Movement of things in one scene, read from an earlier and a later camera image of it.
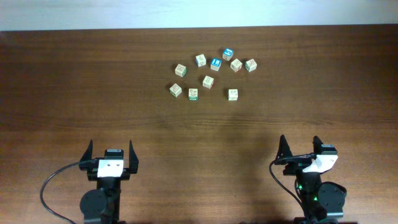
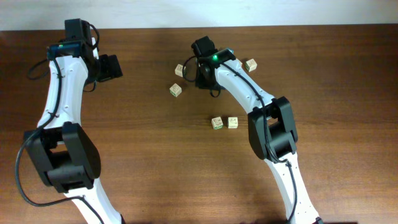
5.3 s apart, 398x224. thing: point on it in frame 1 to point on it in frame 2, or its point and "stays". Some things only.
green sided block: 180,70 stays
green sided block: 250,65 stays
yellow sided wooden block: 232,94 to 232,122
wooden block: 175,90 stays
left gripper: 85,165 to 110,68
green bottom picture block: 193,94 to 217,123
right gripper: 295,164 to 199,84
